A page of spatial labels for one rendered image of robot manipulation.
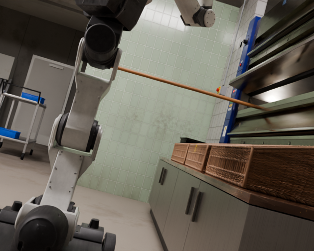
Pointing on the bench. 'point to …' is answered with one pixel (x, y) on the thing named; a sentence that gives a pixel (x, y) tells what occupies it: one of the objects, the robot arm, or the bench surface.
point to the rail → (282, 52)
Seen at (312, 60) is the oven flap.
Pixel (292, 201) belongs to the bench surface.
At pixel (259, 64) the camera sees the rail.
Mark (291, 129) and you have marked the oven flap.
